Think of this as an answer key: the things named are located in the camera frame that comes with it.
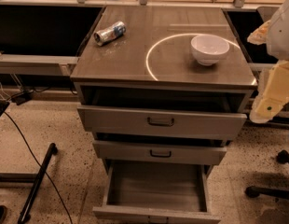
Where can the grey bottom drawer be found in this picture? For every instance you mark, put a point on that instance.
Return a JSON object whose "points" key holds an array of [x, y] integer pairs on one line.
{"points": [[140, 192]]}

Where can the grey drawer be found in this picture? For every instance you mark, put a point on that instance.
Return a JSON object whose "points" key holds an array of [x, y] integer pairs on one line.
{"points": [[125, 151], [162, 123], [140, 192]]}

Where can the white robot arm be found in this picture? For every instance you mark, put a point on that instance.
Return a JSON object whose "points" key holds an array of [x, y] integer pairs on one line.
{"points": [[273, 83]]}

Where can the grey drawer cabinet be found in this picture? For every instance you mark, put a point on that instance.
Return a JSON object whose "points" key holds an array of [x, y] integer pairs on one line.
{"points": [[152, 67]]}

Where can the grey top drawer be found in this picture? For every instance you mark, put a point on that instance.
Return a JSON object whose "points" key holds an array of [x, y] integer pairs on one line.
{"points": [[162, 123]]}

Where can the grey middle drawer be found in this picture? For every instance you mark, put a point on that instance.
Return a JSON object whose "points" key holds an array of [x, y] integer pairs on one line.
{"points": [[125, 151]]}

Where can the crushed silver blue can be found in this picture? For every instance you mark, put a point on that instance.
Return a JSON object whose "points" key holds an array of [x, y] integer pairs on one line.
{"points": [[110, 33]]}

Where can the white ceramic bowl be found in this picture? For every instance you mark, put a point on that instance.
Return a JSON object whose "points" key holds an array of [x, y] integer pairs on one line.
{"points": [[209, 49]]}

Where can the grey chair backrest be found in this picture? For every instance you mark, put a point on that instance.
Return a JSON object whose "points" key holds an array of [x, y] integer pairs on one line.
{"points": [[266, 12]]}

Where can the black stand leg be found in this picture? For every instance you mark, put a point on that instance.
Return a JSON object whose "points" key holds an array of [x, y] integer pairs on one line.
{"points": [[35, 179]]}

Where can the black shoe tip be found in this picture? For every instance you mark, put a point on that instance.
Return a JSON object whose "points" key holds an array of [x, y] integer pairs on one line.
{"points": [[3, 213]]}

